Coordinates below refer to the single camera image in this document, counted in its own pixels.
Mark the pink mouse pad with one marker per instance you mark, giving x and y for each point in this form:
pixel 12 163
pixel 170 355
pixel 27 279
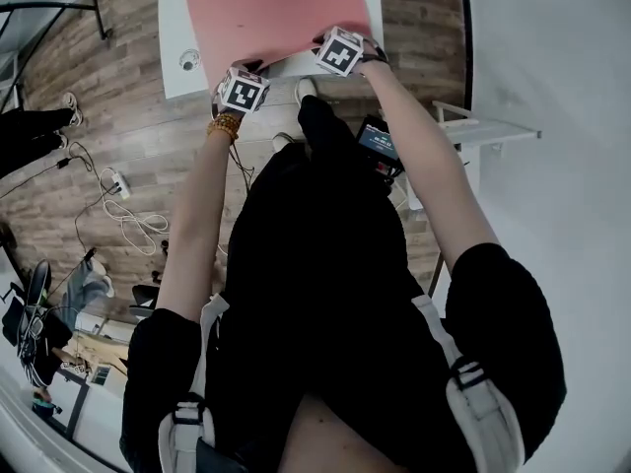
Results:
pixel 276 13

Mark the white power strip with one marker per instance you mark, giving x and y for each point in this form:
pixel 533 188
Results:
pixel 121 186

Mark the black device with screen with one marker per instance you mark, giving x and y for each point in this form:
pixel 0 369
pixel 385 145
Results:
pixel 377 142

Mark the black office chair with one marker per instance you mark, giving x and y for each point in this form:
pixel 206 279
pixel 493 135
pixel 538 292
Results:
pixel 38 284

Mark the person's black clothing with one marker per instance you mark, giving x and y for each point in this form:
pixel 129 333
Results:
pixel 320 264

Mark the person's right forearm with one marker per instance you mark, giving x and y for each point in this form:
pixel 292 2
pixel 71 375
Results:
pixel 429 165

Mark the person's left forearm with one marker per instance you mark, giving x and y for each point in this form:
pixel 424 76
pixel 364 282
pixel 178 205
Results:
pixel 192 224

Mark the person's white shoe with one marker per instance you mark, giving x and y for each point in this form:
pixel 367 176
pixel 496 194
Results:
pixel 304 89
pixel 282 140

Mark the black pole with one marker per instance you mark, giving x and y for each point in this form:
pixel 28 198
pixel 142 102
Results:
pixel 467 42

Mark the white shelf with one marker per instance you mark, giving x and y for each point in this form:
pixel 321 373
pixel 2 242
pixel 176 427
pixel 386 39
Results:
pixel 485 130

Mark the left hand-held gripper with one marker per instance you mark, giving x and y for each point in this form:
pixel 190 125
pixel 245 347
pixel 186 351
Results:
pixel 243 92

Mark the white desk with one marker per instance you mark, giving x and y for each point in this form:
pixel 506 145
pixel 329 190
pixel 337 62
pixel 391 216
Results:
pixel 170 27

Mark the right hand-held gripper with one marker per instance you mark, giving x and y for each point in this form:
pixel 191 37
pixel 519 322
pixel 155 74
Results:
pixel 339 53

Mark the black metal frame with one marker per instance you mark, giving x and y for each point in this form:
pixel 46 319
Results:
pixel 101 15

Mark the black chair base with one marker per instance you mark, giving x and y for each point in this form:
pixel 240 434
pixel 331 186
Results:
pixel 144 297

